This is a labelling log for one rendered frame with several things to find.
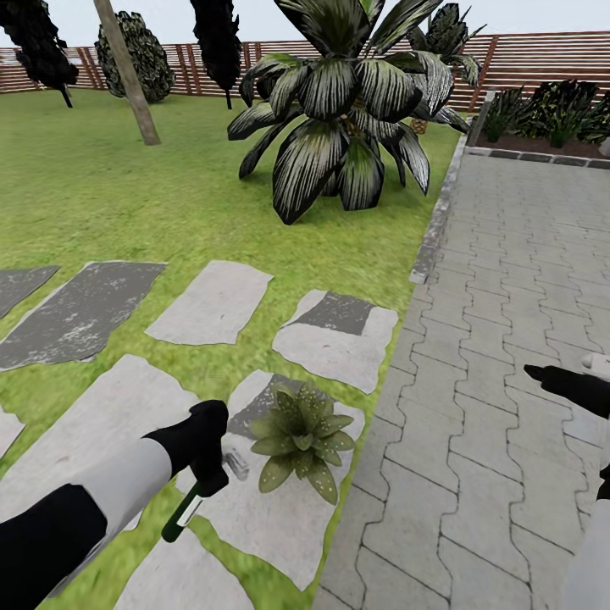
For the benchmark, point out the insectifuge atomizer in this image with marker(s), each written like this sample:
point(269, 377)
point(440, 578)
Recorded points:
point(183, 515)

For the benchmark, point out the pot plant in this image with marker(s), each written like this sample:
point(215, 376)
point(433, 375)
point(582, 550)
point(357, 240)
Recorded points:
point(301, 435)

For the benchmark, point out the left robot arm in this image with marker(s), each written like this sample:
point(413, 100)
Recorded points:
point(52, 539)

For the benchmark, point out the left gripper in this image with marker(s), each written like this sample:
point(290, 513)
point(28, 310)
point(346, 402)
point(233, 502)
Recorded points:
point(210, 474)

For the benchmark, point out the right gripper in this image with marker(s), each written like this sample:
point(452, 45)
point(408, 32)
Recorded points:
point(565, 383)

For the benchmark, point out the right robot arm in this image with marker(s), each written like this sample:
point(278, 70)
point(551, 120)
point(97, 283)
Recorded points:
point(587, 583)

